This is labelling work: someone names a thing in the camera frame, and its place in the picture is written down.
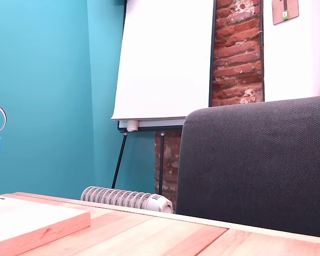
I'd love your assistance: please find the dark grey chair back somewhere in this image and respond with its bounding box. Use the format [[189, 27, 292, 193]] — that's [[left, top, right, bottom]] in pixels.
[[175, 95, 320, 239]]

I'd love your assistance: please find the wooden wall plaque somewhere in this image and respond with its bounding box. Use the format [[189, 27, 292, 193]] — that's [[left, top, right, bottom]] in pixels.
[[271, 0, 300, 26]]

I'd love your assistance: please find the black vertical wall strip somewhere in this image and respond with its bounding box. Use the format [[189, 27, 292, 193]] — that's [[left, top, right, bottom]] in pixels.
[[259, 0, 266, 102]]

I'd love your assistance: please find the wooden base board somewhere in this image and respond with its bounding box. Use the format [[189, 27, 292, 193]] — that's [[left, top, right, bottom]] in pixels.
[[0, 194, 92, 256]]

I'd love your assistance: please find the white flipchart easel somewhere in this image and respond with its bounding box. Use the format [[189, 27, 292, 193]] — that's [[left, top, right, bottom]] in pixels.
[[110, 0, 217, 197]]

